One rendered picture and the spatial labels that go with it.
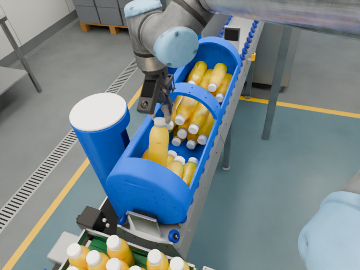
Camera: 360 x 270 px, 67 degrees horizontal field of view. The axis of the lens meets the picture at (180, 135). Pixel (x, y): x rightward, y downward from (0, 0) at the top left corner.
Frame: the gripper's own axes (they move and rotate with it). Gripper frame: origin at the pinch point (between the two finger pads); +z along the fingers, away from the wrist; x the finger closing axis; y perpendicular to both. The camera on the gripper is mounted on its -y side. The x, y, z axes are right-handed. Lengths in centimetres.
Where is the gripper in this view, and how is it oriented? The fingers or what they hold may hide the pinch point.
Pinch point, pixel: (160, 121)
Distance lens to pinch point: 89.7
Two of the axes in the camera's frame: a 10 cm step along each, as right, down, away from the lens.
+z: 0.9, 7.0, 7.1
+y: 3.4, -7.0, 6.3
